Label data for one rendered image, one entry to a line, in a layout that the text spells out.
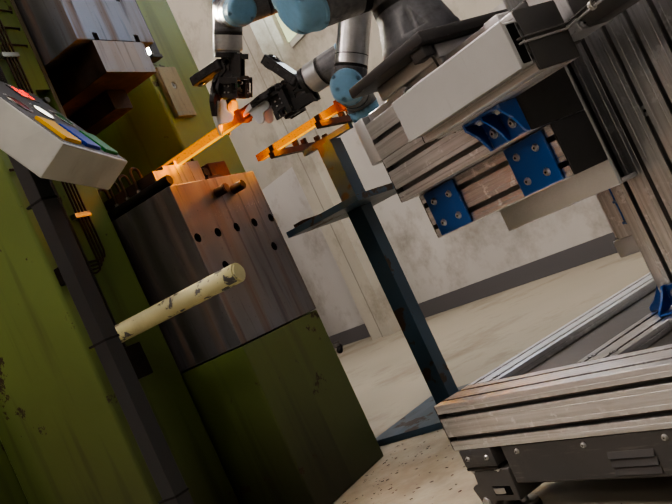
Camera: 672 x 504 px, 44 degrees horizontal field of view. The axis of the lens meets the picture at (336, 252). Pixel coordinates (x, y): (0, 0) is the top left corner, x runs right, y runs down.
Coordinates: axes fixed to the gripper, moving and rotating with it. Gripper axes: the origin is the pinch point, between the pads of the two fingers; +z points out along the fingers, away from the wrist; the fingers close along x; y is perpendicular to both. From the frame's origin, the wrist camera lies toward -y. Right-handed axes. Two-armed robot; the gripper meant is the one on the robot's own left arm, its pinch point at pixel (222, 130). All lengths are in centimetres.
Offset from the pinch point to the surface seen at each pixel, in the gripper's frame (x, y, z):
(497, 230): 344, -29, 87
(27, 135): -70, 6, -3
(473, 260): 359, -49, 113
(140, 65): 2.1, -29.2, -16.4
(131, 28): 5.5, -35.0, -26.6
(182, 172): -0.8, -13.2, 12.0
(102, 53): -10.6, -30.9, -19.4
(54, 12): -17, -41, -30
